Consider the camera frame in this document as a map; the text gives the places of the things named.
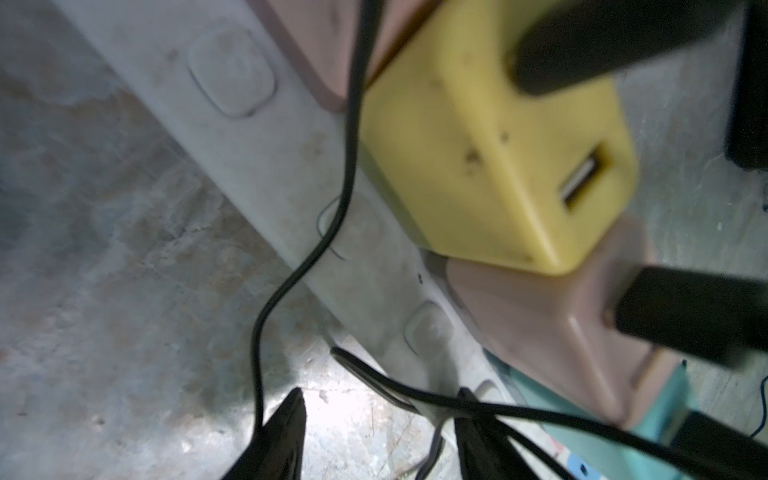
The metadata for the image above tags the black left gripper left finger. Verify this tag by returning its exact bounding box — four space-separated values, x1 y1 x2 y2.
222 387 307 480

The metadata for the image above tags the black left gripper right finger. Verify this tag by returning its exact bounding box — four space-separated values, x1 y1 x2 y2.
454 410 539 479

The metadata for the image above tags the teal USB charger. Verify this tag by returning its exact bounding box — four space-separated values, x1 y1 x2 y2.
485 350 768 480

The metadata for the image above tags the white long power strip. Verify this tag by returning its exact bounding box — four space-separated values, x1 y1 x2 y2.
50 0 601 480

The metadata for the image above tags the yellow USB charger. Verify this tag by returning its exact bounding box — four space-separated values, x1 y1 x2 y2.
360 1 639 276

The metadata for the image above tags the pink end USB charger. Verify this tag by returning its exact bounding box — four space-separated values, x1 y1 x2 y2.
249 0 438 112

